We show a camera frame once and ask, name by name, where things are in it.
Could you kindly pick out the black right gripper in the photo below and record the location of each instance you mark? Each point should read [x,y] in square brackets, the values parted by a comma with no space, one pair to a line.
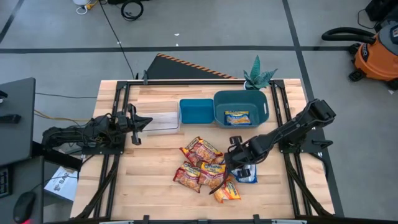
[242,154]

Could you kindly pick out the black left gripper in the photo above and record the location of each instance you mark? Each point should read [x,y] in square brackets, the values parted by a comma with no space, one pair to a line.
[134,124]

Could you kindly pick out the orange Maruchan noodle packet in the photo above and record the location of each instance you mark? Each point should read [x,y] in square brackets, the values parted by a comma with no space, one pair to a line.
[211,174]
[230,191]

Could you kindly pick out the blue Maruchan noodle packet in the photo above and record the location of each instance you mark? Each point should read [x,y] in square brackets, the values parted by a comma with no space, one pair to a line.
[253,175]

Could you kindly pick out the red Maruchan noodle packet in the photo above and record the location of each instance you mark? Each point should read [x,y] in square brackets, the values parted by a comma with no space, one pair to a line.
[202,151]
[186,177]

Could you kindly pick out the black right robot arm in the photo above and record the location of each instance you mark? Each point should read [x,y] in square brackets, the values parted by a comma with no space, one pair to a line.
[289,130]

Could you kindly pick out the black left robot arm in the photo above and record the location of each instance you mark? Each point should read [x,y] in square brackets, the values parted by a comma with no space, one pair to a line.
[62,135]

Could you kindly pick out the clear plastic bin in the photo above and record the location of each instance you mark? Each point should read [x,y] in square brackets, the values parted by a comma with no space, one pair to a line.
[164,121]

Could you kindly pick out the small blue plastic bin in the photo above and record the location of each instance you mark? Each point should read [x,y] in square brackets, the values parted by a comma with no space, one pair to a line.
[196,111]

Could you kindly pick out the yellow and blue noodle packet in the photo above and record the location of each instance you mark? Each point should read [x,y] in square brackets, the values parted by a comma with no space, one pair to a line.
[237,118]

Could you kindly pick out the black mat with orange stripe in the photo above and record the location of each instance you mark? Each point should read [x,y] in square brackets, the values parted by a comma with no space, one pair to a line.
[174,68]

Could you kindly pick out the large teal plastic bin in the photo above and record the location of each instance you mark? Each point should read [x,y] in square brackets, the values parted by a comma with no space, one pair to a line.
[239,101]

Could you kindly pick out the black metal beam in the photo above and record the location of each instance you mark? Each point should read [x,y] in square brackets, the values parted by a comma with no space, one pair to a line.
[59,157]

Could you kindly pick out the white printed cardboard box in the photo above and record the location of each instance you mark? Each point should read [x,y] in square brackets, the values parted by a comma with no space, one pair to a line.
[61,183]

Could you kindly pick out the teal artificial potted plant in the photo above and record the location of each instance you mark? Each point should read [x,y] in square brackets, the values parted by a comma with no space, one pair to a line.
[256,76]

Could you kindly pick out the low dark grey desk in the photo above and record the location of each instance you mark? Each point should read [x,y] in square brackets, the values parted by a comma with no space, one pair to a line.
[29,177]

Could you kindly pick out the white device with yellow plug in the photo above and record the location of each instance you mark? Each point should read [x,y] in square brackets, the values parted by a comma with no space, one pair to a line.
[83,4]

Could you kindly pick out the black computer mouse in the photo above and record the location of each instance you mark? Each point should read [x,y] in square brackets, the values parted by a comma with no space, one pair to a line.
[24,207]

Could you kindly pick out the black keypad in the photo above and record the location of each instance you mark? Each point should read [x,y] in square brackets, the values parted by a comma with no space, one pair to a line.
[4,183]

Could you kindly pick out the orange shop vacuum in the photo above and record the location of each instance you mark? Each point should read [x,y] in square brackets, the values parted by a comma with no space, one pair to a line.
[377,59]

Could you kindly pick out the black case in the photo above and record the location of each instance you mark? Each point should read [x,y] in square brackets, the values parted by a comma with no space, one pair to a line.
[382,9]

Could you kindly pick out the black aluminium frame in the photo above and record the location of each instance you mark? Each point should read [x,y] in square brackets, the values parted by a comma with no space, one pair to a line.
[155,82]

